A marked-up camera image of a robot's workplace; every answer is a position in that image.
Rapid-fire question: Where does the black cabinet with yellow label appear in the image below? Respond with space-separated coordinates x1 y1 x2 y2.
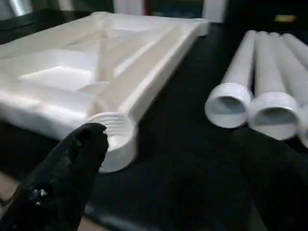
228 0 308 32

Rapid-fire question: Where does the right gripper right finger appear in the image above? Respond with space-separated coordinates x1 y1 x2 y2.
230 128 308 231

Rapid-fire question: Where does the black padded mat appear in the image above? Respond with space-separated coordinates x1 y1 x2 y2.
0 9 308 231

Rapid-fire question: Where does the white plastic table top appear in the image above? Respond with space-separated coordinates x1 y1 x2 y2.
0 11 211 174

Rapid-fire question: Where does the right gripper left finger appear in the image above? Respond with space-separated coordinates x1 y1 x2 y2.
0 122 109 231

